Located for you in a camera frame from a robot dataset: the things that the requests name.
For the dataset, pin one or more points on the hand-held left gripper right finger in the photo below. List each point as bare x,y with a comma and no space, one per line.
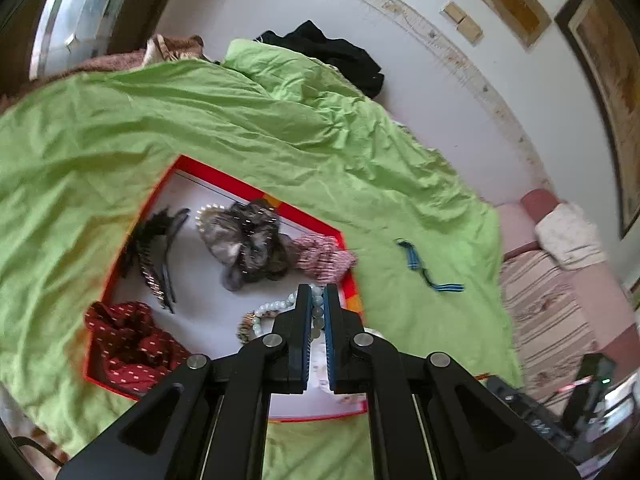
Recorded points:
330,310

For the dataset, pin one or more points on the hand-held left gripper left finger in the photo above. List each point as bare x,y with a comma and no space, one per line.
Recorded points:
305,310

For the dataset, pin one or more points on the red white striped scrunchie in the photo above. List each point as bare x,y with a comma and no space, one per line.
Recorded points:
325,260

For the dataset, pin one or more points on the grey sheer scrunchie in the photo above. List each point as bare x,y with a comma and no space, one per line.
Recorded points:
250,250

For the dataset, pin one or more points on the red box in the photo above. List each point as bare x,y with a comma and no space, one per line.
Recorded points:
200,305

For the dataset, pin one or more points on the black hair band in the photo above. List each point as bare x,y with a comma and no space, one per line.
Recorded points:
167,270

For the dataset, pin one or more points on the black hair clips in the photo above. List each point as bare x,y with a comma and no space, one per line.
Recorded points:
150,230

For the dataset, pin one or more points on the dark red dotted scrunchie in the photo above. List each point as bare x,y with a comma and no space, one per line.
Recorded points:
130,345

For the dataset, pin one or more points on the pink striped sofa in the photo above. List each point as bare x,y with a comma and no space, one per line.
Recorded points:
545,310

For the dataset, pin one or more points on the blue striped ribbon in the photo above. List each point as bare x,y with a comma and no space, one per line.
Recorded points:
412,257

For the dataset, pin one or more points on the white cloth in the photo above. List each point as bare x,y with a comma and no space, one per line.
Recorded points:
570,235

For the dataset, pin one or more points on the black cloth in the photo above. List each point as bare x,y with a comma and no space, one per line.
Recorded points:
340,57

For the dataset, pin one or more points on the green bed sheet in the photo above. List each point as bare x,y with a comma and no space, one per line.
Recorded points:
100,135

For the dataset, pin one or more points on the brown blanket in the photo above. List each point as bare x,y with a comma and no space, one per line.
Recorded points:
170,47

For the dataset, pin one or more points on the black metal bar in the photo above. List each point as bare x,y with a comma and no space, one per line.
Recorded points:
35,450

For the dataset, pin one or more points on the window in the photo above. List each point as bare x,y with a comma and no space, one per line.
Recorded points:
75,10

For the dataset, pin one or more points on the large framed wall picture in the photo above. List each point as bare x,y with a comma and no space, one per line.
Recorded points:
610,95

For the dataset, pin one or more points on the beige wall plate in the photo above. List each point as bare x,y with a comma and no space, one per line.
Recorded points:
470,30
454,11

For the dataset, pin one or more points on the small framed wall picture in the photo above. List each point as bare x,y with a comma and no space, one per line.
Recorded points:
515,5

